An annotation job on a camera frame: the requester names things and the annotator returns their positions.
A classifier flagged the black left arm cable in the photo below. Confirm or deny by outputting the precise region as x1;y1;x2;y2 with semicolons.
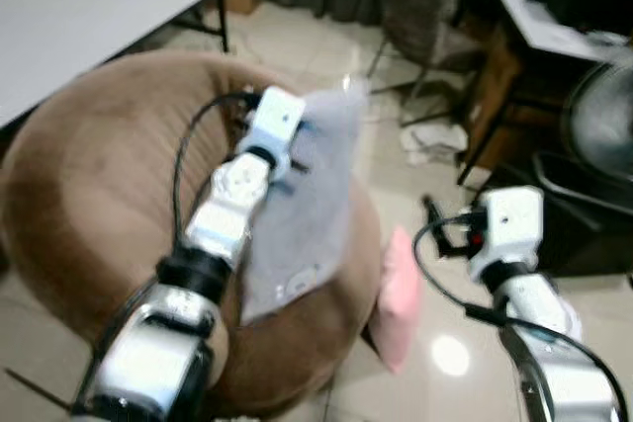
172;92;260;267

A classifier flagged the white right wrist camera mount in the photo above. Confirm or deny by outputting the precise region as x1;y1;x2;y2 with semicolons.
466;186;544;285

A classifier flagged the grey table with wooden legs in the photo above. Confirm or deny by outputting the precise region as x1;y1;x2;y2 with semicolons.
457;0;633;186

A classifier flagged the brown round sofa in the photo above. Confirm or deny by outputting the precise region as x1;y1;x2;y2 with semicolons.
0;50;384;419

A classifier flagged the pink pillow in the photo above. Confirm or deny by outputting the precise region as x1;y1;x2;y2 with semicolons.
370;226;425;375

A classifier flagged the grey fabric chair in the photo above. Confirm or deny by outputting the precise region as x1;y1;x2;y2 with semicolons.
368;0;468;128

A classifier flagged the black storage box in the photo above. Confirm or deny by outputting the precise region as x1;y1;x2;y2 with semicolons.
489;149;633;277

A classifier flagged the white table with black legs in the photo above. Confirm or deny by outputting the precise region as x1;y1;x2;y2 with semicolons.
0;0;240;128

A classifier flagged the grey floor fan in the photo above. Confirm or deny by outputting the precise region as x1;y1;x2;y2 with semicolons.
562;58;633;184

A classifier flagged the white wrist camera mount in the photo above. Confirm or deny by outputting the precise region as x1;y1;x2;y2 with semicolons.
245;85;307;182
466;186;544;285

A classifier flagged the white crumpled cloth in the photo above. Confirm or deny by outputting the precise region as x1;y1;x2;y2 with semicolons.
400;123;467;168

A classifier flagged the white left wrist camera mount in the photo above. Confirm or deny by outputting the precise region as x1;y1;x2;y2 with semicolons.
245;85;307;182

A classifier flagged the grey pillow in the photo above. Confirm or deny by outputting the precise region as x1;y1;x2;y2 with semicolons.
240;79;369;326

